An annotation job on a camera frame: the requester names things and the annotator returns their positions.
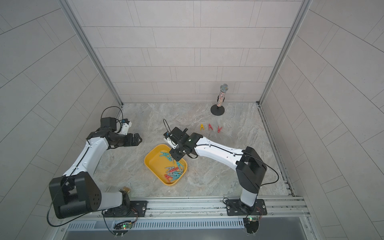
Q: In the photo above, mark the brass round knob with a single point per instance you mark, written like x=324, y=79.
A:
x=126, y=189

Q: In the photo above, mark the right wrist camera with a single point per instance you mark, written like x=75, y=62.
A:
x=175, y=133

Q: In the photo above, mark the yellow plastic storage box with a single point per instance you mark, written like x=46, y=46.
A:
x=160, y=162

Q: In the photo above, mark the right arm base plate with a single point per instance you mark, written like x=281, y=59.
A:
x=246, y=207

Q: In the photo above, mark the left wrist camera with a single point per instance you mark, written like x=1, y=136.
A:
x=109, y=123

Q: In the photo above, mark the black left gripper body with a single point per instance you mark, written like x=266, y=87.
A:
x=128, y=140

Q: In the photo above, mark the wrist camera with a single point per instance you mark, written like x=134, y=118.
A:
x=175, y=133
x=109, y=123

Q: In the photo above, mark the aluminium front rail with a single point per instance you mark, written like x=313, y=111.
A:
x=218, y=207

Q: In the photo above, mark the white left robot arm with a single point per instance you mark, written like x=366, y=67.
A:
x=76, y=193

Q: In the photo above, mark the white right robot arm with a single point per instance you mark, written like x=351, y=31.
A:
x=246, y=163

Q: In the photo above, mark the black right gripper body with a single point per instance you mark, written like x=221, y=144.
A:
x=179, y=150

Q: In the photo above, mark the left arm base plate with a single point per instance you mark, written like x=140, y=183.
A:
x=135, y=209

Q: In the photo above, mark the glittery stand with black base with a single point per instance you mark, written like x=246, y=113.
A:
x=218, y=108

